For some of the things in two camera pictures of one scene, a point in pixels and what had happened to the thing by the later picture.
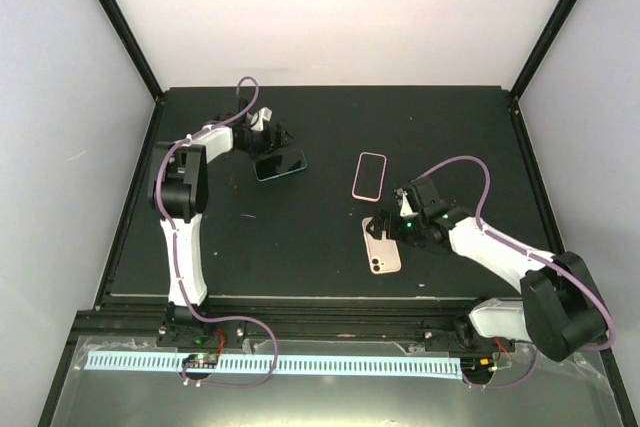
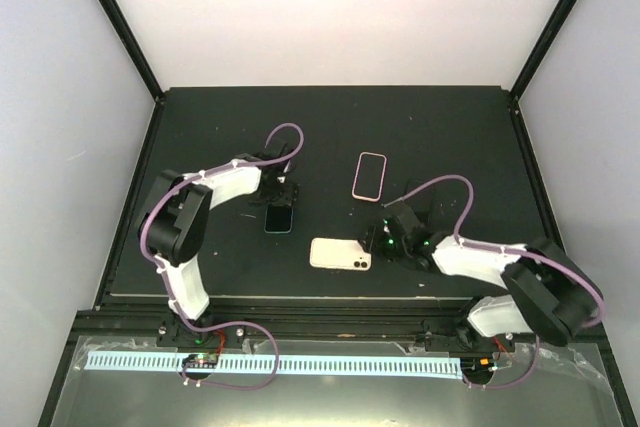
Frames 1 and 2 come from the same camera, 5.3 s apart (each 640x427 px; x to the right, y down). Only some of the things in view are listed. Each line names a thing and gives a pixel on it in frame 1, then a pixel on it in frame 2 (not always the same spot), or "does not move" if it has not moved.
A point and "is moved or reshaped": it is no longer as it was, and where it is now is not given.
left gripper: x=281 y=142 to x=291 y=196
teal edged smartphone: x=279 y=165 is moved or reshaped
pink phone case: x=372 y=199 does not move
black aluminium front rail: x=141 y=319 does not move
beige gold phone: x=383 y=253 is moved or reshaped
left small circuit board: x=201 y=360 does not move
